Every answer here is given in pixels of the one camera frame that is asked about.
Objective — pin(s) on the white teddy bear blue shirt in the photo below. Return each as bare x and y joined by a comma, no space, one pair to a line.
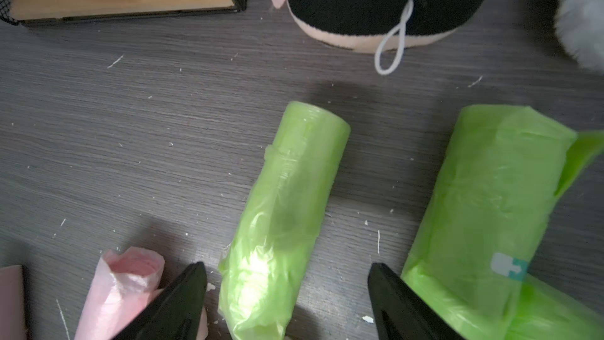
579,29

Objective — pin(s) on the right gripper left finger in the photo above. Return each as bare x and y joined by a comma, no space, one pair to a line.
175,313

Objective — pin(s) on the small doll striped hat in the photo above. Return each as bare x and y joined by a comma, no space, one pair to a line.
383,28

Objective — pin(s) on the green trash bag roll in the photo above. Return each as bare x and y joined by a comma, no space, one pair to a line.
504,171
266,262

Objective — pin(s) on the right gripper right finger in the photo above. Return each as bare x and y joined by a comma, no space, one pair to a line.
399,313

